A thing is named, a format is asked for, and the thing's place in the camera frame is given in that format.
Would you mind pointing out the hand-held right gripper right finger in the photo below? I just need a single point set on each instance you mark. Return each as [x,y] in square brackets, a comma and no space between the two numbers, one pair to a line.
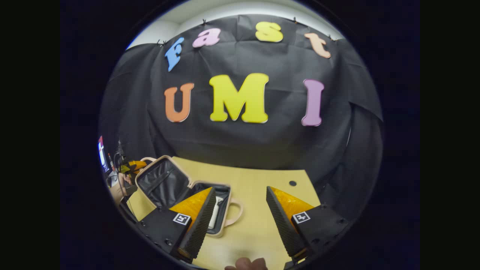
[285,225]

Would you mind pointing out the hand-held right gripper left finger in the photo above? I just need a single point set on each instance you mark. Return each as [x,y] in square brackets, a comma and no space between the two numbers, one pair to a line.
[200,228]

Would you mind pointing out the pink suitcase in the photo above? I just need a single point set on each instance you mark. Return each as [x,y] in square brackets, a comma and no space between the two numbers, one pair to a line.
[165,183]

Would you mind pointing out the red white blue banner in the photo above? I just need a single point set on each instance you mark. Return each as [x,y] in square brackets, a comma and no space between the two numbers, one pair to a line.
[102,153]

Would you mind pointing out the black backdrop cloth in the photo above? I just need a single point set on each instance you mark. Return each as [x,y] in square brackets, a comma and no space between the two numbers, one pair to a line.
[243,142]

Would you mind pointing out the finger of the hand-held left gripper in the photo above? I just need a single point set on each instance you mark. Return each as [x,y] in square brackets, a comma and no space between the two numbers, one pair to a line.
[135,166]

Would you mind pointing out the white cream tube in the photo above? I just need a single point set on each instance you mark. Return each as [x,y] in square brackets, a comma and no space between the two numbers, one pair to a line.
[216,210]

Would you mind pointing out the black equipment stand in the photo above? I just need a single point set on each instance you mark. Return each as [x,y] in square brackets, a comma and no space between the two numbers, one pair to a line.
[119,153]

